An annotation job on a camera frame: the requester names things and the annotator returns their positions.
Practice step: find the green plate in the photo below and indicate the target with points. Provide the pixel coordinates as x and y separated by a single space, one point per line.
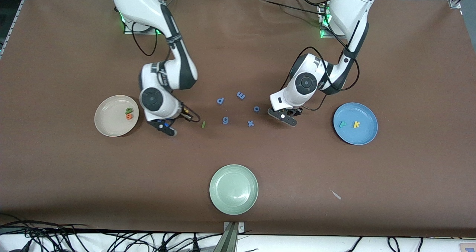
233 189

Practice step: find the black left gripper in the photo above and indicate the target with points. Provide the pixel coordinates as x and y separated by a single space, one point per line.
296 112

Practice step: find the blue letter m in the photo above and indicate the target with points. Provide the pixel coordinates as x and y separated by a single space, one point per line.
241 95

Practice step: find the green letter a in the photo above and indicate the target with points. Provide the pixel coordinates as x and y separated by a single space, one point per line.
130 111

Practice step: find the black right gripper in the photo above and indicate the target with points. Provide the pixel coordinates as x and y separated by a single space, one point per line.
183 112

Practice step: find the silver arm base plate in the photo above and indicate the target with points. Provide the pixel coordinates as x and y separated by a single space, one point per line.
128 30
322 30

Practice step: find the small grey tape scrap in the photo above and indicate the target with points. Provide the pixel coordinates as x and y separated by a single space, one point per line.
335 194

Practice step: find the blue plate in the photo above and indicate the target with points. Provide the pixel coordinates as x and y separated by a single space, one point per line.
355 136

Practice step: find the beige brown plate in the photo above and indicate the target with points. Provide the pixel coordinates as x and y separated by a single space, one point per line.
111 121

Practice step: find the brown table cover mat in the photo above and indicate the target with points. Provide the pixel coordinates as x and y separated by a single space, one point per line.
238 151

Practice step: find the teal letter y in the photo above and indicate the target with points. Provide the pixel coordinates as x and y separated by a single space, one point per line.
344 124

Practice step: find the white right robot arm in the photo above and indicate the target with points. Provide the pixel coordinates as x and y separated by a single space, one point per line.
134 2

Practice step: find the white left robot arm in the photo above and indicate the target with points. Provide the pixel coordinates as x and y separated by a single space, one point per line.
349 2

